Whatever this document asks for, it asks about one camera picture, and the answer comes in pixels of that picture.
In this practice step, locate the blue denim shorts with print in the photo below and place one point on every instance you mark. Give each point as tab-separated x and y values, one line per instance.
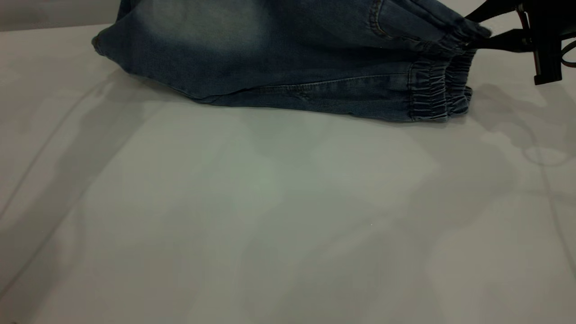
270	54

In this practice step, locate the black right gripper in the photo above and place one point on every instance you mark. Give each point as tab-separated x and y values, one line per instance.
546	27

